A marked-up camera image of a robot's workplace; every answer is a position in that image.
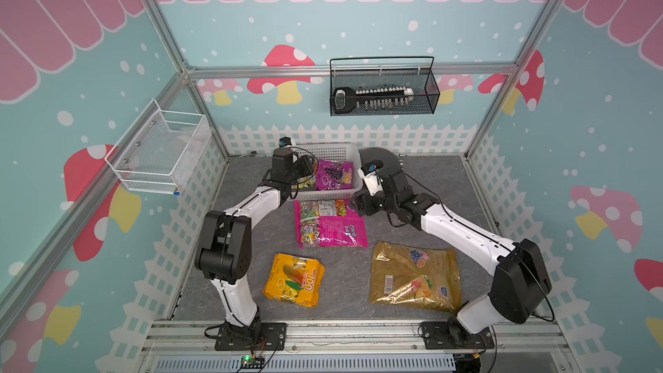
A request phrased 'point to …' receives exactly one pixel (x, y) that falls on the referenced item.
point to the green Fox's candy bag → (308, 182)
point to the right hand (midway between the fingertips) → (359, 195)
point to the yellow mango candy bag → (295, 280)
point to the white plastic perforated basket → (332, 151)
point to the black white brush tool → (345, 99)
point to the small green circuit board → (247, 362)
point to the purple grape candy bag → (333, 174)
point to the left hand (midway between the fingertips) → (311, 161)
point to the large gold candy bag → (415, 277)
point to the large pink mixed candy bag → (330, 224)
